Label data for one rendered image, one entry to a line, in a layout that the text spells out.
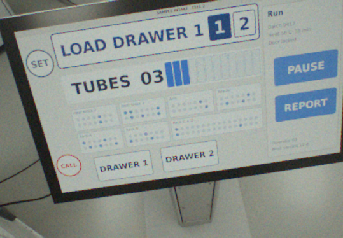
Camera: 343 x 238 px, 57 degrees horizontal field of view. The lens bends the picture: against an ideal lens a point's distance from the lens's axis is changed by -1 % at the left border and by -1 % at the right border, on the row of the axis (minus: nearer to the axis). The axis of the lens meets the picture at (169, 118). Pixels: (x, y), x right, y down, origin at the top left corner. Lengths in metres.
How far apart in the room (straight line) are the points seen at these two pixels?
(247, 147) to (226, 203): 0.98
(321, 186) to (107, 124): 1.30
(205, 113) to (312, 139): 0.18
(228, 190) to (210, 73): 1.09
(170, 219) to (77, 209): 0.45
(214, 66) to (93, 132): 0.21
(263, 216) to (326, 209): 0.29
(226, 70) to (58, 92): 0.26
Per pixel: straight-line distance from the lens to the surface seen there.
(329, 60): 0.54
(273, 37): 0.50
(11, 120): 2.01
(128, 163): 0.53
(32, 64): 0.51
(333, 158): 0.61
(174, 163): 0.53
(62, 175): 0.56
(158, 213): 1.50
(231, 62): 0.49
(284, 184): 1.62
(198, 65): 0.48
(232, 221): 1.49
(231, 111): 0.51
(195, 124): 0.51
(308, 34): 0.52
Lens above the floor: 1.49
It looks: 60 degrees down
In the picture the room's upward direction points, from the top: 10 degrees counter-clockwise
